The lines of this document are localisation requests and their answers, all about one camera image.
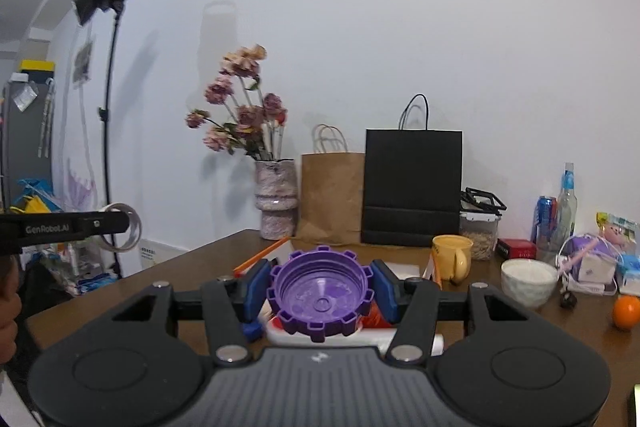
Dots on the dried pink flowers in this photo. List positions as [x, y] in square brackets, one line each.
[245, 112]

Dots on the person's left hand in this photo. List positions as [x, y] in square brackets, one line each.
[9, 322]

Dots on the pink pen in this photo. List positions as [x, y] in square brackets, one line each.
[577, 257]

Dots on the white bowl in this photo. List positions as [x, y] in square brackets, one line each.
[529, 287]

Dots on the grey cabinet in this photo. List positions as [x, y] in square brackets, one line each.
[22, 147]

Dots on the purple plastic lid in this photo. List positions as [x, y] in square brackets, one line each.
[320, 294]

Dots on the clear container with black lid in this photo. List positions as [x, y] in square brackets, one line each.
[480, 232]

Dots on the blue drink can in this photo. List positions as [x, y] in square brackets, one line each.
[544, 219]

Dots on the cardboard box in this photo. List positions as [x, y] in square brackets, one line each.
[260, 254]

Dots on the colourful snack packet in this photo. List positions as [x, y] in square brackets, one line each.
[617, 229]

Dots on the brown paper bag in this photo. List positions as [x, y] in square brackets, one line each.
[330, 197]

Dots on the clear tape roll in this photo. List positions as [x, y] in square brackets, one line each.
[135, 227]

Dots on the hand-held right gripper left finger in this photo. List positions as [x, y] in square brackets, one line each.
[257, 289]

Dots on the orange fruit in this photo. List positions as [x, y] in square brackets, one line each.
[627, 313]

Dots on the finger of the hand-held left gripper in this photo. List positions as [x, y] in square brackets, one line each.
[107, 223]

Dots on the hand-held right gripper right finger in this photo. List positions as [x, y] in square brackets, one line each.
[385, 292]

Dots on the red box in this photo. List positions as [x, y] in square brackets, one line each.
[516, 249]

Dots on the blue and yellow bag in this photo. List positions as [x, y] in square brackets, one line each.
[35, 199]

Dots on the black paper bag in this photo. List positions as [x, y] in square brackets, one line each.
[412, 182]

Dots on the blue and white packet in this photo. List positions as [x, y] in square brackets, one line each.
[631, 274]

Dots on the black plug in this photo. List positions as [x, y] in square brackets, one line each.
[568, 301]

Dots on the yellow mug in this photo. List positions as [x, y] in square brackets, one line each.
[450, 257]

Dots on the speckled pink vase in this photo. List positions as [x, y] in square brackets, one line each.
[276, 197]

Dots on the clear glass bottle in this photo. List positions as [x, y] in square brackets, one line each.
[567, 207]

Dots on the white rectangular plastic bottle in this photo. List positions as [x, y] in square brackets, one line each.
[422, 343]

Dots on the yellow box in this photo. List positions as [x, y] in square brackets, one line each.
[36, 66]

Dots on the white charger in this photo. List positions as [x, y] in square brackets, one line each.
[597, 269]

